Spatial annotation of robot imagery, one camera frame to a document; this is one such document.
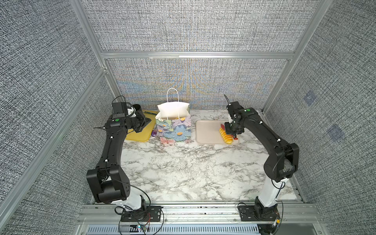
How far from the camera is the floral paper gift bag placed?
835 mm

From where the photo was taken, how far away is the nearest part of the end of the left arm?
69 cm

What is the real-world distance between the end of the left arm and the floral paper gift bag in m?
0.10
